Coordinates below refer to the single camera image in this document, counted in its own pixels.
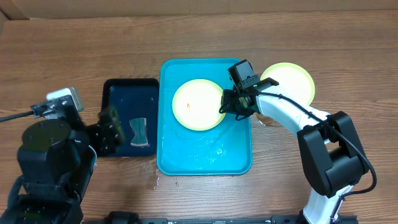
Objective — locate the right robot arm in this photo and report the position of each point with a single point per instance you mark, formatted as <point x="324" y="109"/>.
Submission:
<point x="332" y="156"/>

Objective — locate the yellow plate top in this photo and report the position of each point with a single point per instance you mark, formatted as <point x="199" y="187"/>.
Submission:
<point x="196" y="105"/>

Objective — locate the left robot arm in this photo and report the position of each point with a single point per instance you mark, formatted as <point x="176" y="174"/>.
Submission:
<point x="57" y="158"/>

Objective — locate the yellow plate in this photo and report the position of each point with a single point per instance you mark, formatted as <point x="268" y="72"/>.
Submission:
<point x="196" y="105"/>
<point x="295" y="79"/>

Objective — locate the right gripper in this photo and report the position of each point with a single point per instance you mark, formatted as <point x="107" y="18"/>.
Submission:
<point x="230" y="107"/>

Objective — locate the black plastic tray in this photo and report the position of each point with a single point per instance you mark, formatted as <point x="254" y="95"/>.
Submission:
<point x="134" y="98"/>

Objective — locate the green scrub sponge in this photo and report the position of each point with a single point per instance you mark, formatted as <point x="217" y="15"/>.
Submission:
<point x="139" y="128"/>

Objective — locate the teal plastic tray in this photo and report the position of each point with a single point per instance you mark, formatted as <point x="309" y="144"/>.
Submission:
<point x="225" y="149"/>

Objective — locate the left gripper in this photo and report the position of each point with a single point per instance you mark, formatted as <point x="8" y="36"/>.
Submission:
<point x="109" y="131"/>

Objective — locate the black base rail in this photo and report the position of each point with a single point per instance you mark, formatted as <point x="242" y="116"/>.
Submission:
<point x="126" y="217"/>

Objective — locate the yellow plate bottom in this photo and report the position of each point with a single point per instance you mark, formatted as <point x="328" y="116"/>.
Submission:
<point x="295" y="79"/>

